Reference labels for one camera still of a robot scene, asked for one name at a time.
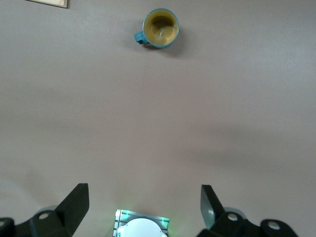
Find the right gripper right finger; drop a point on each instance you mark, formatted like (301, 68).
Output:
(229, 227)

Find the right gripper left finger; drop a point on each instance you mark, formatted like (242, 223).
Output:
(69, 212)

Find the teal cup yellow inside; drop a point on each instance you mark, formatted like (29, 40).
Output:
(160, 29)

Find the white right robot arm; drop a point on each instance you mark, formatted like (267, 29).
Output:
(140, 229)

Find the wooden cutting board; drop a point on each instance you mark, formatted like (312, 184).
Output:
(54, 2)

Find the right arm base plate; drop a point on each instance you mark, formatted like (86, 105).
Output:
(123, 214)

